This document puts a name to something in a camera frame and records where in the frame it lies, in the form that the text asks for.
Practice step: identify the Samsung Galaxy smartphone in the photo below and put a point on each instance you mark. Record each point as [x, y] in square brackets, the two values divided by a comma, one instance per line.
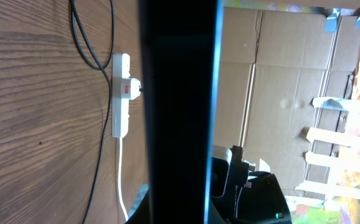
[180, 52]

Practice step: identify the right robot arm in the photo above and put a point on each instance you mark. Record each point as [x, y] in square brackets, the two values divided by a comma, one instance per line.
[241, 195]

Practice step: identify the white charger plug adapter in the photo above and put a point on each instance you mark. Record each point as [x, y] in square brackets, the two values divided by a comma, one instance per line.
[130, 88]

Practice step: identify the white power strip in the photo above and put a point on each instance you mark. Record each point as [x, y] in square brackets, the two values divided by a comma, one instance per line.
[120, 106]

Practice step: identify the colourful patterned sheet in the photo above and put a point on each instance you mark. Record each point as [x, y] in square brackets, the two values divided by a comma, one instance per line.
[140, 196]

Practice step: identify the cardboard box panel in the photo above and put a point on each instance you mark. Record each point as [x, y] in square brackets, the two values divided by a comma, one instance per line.
[272, 65]

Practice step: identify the colourful painting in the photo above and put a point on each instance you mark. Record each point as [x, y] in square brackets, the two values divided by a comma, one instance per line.
[341, 203]

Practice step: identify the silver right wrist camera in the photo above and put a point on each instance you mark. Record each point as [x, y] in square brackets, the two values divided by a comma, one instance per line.
[221, 160]

